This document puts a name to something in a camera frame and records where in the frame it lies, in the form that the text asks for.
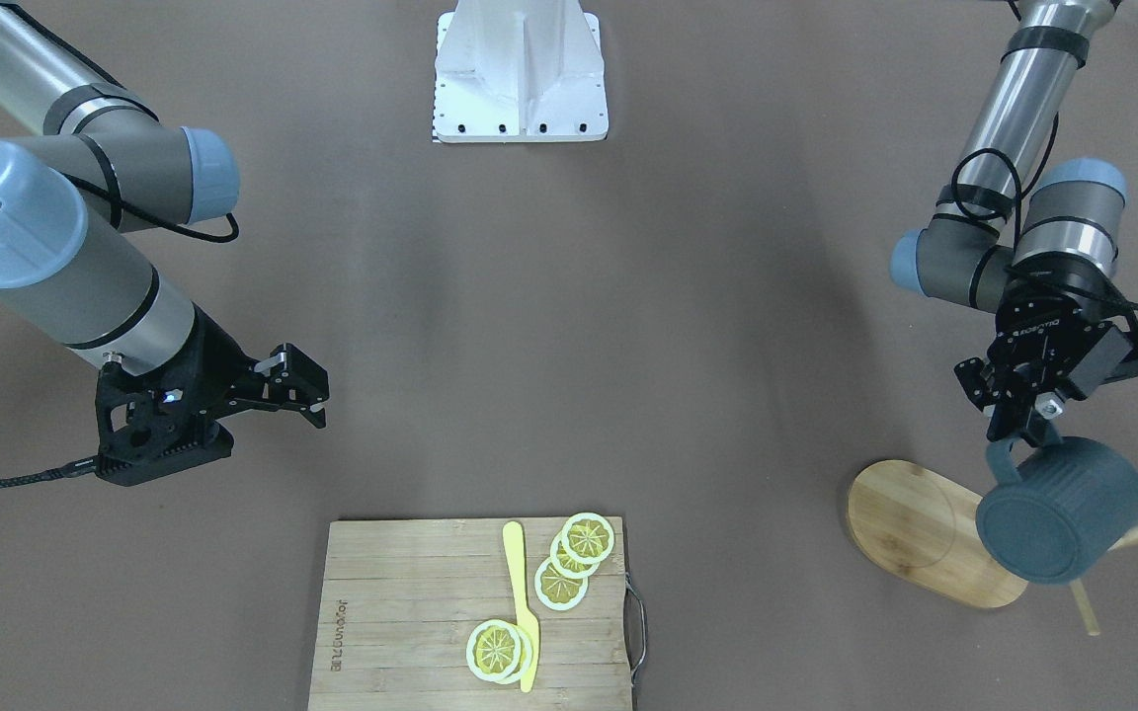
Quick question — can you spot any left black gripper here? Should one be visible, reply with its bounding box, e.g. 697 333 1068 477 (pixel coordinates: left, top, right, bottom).
954 276 1115 448

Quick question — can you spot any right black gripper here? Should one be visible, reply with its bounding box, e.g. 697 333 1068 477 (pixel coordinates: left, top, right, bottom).
94 306 330 487

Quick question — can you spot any blue mug yellow inside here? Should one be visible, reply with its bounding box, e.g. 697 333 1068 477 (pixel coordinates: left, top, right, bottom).
975 436 1138 585

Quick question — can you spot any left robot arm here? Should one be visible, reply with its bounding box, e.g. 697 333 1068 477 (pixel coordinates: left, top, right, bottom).
890 1 1132 448

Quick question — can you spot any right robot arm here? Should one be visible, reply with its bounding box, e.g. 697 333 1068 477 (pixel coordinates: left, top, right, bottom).
0 1 329 489

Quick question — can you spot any wooden cup rack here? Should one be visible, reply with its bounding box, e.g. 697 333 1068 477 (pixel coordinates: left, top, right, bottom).
844 458 1138 610

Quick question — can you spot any bamboo cutting board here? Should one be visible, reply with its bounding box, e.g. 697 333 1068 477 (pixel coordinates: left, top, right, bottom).
308 514 649 710

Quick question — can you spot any yellow toy knife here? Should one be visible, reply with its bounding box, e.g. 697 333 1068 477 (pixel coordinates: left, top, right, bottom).
502 520 541 693

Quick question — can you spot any lemon slice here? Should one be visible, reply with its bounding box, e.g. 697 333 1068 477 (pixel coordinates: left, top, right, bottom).
497 626 537 685
534 559 589 611
560 512 615 567
549 532 601 580
465 618 520 684

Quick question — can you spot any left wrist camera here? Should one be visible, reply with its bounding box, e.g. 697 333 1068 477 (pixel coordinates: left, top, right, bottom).
1058 321 1138 400

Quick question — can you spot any white pedestal column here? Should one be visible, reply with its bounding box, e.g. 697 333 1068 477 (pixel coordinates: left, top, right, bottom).
431 1 610 144

